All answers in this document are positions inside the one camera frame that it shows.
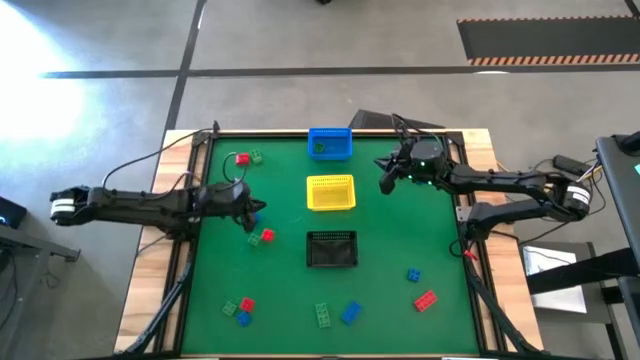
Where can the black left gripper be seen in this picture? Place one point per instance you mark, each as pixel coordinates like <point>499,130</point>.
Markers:
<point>225,200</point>

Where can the grey metal bracket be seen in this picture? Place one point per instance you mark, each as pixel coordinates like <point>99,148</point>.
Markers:
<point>463,214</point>

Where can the black hazard-striped floor mat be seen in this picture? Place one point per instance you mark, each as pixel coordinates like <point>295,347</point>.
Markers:
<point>550,37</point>

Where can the small green block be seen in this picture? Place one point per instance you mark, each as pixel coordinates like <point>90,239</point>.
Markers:
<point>256,156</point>
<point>254,240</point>
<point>229,308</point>
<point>319,147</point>

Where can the black crossbar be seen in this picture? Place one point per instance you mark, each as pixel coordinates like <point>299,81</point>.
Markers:
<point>580,272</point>

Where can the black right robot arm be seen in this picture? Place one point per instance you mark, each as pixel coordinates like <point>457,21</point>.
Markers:
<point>500,179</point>

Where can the black device with light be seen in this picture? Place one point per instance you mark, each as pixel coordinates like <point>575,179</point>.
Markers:
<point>10,212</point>

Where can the long blue block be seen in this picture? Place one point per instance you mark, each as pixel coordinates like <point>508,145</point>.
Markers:
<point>351,312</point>

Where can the long red block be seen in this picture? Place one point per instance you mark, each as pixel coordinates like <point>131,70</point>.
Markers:
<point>425,301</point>

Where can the long green block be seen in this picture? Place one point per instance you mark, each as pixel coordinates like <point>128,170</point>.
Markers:
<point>322,315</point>

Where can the black angular floor object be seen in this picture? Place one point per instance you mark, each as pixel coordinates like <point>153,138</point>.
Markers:
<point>380,121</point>

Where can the black side desk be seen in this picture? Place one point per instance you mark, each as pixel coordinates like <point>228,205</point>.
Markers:
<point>622,200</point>

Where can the black power strip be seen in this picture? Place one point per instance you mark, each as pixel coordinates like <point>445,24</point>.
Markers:
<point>570,164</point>

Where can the grey desk frame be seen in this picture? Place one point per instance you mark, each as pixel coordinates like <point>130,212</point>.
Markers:
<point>30,250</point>

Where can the black aluminium table frame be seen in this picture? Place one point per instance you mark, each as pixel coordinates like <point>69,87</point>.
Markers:
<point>202,160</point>

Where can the small blue block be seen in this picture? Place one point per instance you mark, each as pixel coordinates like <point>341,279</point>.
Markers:
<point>258,218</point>
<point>413,275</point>
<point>244,319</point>

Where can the yellow plastic basket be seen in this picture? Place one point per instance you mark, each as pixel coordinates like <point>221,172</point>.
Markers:
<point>330,195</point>

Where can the white paper sheet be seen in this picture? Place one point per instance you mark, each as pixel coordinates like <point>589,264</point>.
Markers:
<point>555,300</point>

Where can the black plastic basket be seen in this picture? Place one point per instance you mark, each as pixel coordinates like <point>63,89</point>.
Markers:
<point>330,250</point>

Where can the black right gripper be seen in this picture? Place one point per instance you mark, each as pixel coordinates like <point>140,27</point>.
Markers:
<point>425,160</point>

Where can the blue plastic basket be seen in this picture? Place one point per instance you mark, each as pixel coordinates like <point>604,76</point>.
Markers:
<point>337,145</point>

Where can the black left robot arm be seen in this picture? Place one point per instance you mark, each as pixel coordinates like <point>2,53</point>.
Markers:
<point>135,207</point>

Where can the small red block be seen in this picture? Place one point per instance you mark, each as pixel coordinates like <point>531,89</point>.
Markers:
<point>247,304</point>
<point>242,159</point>
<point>268,235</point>

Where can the green table mat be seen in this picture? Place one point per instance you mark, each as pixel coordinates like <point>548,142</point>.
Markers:
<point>400,225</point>

